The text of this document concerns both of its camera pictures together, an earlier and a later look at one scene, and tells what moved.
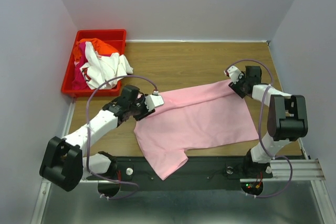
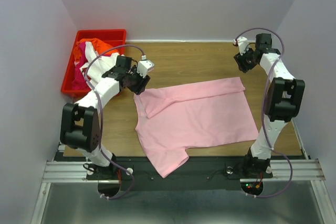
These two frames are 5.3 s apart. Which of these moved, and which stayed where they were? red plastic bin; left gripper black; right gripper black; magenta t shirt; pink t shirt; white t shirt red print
Moved: pink t shirt; left gripper black; right gripper black
Stayed: red plastic bin; magenta t shirt; white t shirt red print
